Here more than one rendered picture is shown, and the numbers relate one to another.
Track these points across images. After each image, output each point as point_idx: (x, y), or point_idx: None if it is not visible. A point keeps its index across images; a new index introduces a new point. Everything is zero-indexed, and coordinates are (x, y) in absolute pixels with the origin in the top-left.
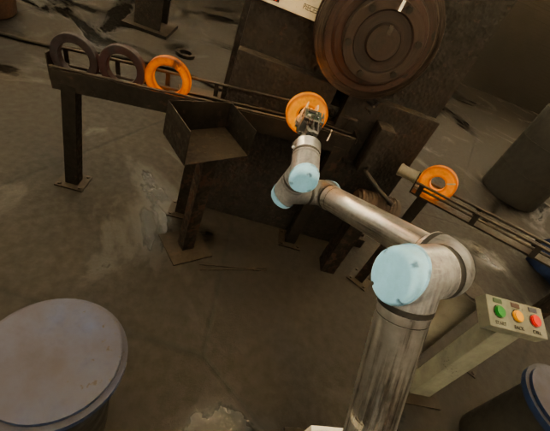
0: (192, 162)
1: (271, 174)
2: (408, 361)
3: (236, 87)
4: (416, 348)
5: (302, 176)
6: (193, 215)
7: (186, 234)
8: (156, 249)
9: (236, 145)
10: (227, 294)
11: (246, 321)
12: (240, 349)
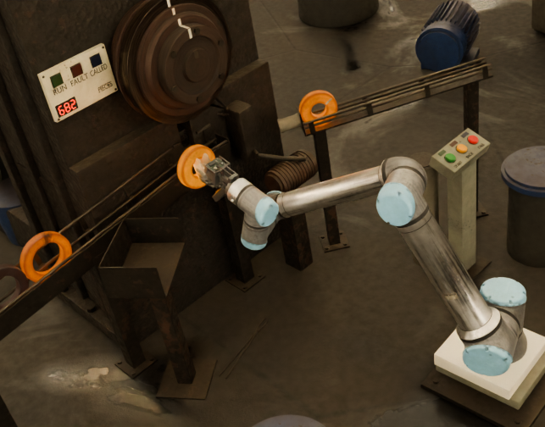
0: (166, 289)
1: None
2: (440, 238)
3: (98, 202)
4: (436, 228)
5: (267, 212)
6: (180, 340)
7: (185, 364)
8: (174, 406)
9: (165, 245)
10: (270, 368)
11: (310, 365)
12: (333, 384)
